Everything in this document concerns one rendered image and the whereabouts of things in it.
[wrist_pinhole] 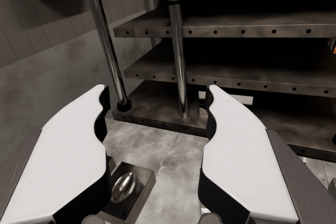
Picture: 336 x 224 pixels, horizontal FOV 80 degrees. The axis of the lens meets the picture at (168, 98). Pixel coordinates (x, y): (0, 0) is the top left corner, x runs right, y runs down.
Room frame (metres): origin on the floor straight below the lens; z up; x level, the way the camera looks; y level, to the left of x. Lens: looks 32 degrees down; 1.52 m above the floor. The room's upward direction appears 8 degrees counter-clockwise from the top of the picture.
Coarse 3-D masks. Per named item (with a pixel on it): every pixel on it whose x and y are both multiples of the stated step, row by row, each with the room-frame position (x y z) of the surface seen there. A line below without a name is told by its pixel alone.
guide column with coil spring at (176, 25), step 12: (168, 0) 0.94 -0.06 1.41; (180, 12) 0.93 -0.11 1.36; (180, 24) 0.92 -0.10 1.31; (180, 36) 0.92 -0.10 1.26; (180, 48) 0.92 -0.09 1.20; (180, 60) 0.92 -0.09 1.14; (180, 72) 0.92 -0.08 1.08; (180, 84) 0.92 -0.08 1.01; (180, 96) 0.92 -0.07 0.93; (180, 108) 0.93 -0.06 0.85
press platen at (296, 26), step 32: (224, 0) 1.53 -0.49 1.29; (256, 0) 1.36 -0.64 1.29; (288, 0) 1.22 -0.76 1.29; (320, 0) 1.10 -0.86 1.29; (128, 32) 1.12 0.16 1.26; (160, 32) 1.01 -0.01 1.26; (192, 32) 0.93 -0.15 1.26; (224, 32) 0.87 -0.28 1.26; (256, 32) 0.81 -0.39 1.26; (288, 32) 0.76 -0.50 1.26; (320, 32) 0.71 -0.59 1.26
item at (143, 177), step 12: (120, 168) 0.55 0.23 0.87; (132, 168) 0.54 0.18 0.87; (144, 168) 0.53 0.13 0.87; (120, 180) 0.50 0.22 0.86; (132, 180) 0.50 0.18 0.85; (144, 180) 0.48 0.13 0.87; (120, 192) 0.46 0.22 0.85; (132, 192) 0.44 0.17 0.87; (144, 192) 0.45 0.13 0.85; (108, 204) 0.41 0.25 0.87; (120, 204) 0.40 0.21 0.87; (132, 204) 0.39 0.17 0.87; (108, 216) 0.38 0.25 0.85; (120, 216) 0.36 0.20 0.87; (132, 216) 0.37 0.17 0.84
